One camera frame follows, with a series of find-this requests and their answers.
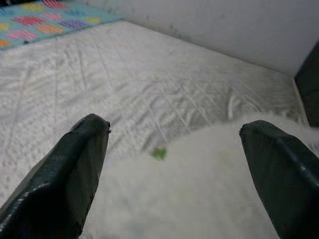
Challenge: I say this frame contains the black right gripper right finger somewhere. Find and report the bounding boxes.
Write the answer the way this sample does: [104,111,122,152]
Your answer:
[239,120,319,239]

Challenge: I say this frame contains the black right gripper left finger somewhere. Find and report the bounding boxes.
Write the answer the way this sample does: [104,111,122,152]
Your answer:
[0,114,112,239]

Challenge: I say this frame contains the white pillow with tree print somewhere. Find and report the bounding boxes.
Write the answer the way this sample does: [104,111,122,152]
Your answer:
[81,111,319,239]

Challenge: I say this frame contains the black tufted headboard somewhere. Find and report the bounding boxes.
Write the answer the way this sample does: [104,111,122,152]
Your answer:
[294,41,319,127]

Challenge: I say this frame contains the grey quilted mattress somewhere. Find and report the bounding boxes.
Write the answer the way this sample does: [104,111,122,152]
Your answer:
[0,19,310,207]

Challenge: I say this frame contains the teal blanket with colourful patches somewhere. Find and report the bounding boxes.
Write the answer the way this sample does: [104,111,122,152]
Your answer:
[0,0,124,50]

